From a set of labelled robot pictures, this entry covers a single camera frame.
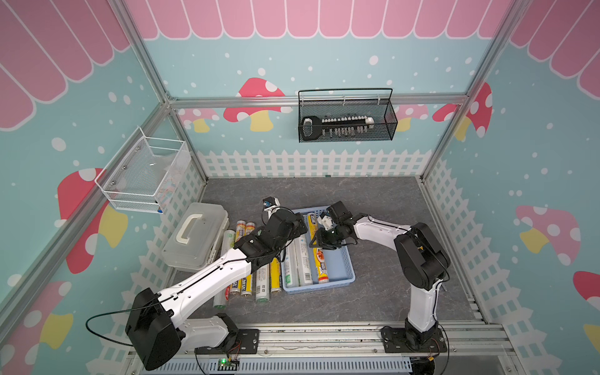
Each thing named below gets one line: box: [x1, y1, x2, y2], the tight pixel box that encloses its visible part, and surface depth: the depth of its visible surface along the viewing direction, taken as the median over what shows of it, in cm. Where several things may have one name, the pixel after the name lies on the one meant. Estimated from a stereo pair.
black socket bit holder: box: [301, 115, 375, 141], surface depth 91 cm
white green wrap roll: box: [254, 263, 271, 303], surface depth 84 cm
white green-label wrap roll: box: [296, 233, 314, 287], surface depth 89 cm
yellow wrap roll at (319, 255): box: [307, 212, 329, 284], surface depth 87 cm
